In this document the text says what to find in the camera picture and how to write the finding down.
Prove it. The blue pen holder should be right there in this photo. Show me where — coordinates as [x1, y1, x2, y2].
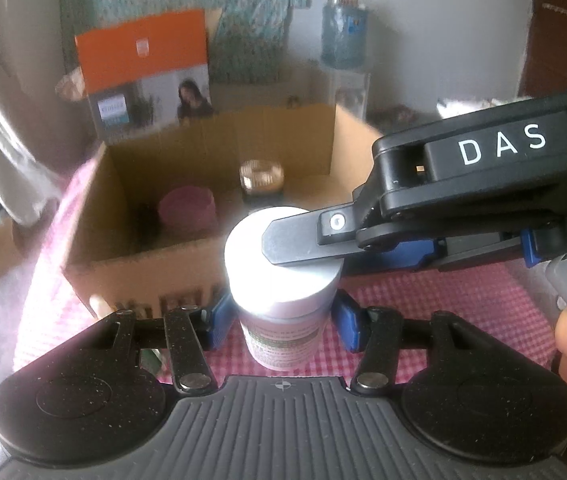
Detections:
[321, 0, 369, 71]

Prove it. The pink checkered tablecloth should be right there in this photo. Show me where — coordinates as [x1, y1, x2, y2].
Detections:
[13, 152, 561, 396]

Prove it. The gold ribbed lid jar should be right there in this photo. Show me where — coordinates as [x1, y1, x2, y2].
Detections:
[239, 160, 285, 206]

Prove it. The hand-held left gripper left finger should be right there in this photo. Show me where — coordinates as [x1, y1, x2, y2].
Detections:
[80, 291, 235, 395]

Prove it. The teal floral hanging cloth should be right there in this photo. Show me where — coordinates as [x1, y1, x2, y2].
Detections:
[60, 0, 311, 86]

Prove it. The pink cup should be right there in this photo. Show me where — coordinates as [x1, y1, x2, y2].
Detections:
[158, 185, 216, 236]

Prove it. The grey curtain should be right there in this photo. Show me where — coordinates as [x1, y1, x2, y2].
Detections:
[0, 0, 71, 226]

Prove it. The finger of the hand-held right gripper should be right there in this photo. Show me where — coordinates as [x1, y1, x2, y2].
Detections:
[262, 199, 389, 267]
[342, 232, 527, 276]

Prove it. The white capped supplement bottle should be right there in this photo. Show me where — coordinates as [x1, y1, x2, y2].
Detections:
[224, 206, 343, 373]

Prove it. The large brown cardboard box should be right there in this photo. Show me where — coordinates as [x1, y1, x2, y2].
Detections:
[63, 102, 389, 318]

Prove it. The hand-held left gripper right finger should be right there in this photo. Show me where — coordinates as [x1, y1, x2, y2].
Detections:
[331, 290, 489, 396]

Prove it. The white water dispenser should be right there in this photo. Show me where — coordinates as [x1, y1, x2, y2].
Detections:
[331, 67, 371, 121]

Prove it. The orange and white product box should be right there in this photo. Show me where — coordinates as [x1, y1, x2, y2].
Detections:
[74, 9, 216, 146]

